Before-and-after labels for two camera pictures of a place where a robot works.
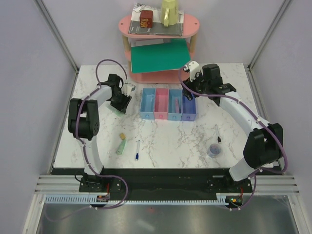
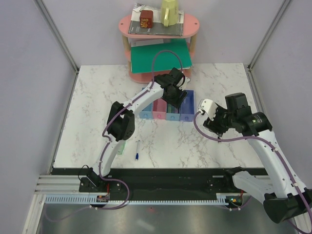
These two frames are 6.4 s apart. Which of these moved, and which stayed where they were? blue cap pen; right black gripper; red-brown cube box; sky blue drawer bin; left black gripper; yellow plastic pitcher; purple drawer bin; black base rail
Moved: right black gripper; left black gripper
Stayed: red-brown cube box; black base rail; sky blue drawer bin; yellow plastic pitcher; blue cap pen; purple drawer bin
